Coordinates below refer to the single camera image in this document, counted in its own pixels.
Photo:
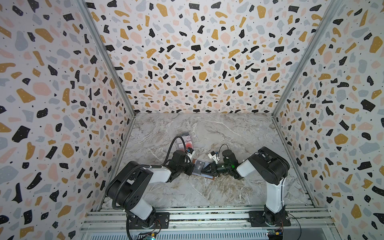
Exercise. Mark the clear plastic card box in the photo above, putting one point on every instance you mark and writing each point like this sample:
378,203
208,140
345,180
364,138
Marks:
186,138

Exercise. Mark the aluminium mounting rail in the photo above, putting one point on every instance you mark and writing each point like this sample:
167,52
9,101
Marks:
209,218

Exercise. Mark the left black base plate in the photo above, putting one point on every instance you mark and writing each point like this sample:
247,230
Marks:
153,221

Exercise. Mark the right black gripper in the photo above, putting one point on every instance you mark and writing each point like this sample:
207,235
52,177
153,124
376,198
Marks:
217,168

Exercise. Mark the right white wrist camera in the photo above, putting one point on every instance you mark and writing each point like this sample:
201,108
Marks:
214,156

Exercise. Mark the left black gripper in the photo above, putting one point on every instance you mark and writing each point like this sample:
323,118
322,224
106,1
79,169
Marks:
189,172

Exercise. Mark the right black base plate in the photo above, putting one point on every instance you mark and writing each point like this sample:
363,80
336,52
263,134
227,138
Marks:
269,219

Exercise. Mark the white ventilation grille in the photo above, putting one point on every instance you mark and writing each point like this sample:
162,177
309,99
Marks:
188,235

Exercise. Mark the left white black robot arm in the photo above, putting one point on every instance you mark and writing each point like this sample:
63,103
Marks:
127,188

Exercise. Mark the brown leather card holder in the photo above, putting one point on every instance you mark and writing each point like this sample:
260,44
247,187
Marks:
206,172

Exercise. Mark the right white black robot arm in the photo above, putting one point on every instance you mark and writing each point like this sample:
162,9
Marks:
272,168

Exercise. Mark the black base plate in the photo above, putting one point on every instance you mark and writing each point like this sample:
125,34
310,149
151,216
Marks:
269,219
153,221

